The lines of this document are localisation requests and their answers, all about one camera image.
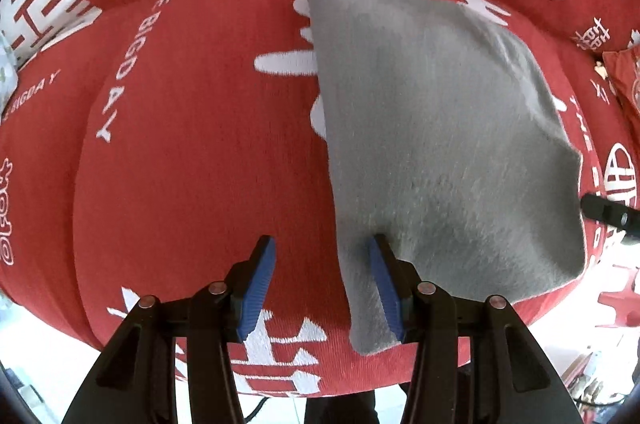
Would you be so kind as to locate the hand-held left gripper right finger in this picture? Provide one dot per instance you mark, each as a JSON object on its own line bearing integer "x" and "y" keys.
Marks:
{"x": 385, "y": 291}

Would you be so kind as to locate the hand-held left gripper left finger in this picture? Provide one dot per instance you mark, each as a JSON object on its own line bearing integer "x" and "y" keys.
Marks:
{"x": 260, "y": 289}

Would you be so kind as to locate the red printed sofa cover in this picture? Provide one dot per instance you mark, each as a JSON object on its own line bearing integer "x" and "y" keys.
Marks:
{"x": 200, "y": 129}

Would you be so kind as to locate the red printed cushion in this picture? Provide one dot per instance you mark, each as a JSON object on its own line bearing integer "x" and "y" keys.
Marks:
{"x": 625, "y": 84}

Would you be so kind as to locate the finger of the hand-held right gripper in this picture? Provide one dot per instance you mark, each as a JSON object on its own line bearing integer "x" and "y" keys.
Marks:
{"x": 607, "y": 211}

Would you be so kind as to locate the grey cloth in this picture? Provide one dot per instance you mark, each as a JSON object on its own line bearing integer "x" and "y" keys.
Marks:
{"x": 425, "y": 129}

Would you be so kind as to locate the red paper decoration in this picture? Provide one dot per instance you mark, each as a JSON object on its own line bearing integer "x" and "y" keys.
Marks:
{"x": 620, "y": 299}

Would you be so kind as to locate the dark cloth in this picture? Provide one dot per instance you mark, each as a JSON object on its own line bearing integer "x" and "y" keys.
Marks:
{"x": 340, "y": 409}

